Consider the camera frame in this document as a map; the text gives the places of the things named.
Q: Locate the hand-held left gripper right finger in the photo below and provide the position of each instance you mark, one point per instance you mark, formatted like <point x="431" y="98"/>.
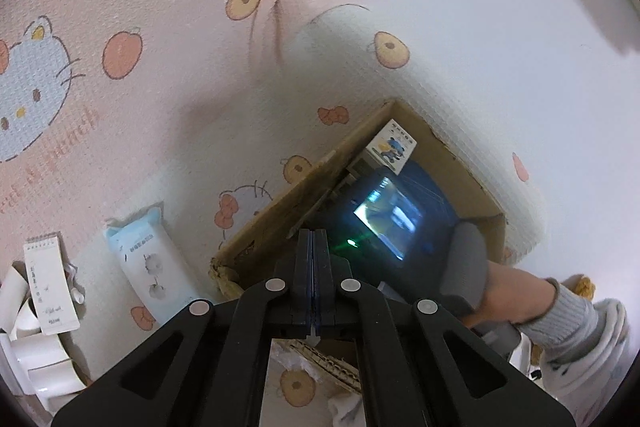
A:
<point x="322" y="277"/>

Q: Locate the white spiral notepad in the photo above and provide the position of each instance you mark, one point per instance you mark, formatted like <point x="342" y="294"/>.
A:
<point x="47" y="287"/>

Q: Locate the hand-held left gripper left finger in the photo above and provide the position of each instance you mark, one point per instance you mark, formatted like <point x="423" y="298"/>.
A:
<point x="304" y="277"/>

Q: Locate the small white printed box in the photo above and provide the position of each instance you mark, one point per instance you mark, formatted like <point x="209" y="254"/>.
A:
<point x="392" y="147"/>

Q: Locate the yellow fuzzy object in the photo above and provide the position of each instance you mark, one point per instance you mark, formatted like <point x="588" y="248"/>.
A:
<point x="582" y="287"/>

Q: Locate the white crumpled tissue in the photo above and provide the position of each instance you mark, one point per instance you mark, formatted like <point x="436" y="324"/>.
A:
<point x="345" y="407"/>

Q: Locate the person's right forearm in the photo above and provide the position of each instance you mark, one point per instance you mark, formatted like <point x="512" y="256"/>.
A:
<point x="515" y="297"/>

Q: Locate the pink cat printed bedsheet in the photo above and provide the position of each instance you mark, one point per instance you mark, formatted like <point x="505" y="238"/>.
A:
<point x="150" y="82"/>

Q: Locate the pile of white paper tubes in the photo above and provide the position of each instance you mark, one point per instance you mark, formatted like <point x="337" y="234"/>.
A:
<point x="35" y="352"/>

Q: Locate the light blue wet wipes packet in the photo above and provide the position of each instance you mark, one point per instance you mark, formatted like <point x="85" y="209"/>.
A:
<point x="150" y="267"/>

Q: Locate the brown cardboard box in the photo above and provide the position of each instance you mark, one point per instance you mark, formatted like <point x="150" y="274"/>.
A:
<point x="310" y="192"/>

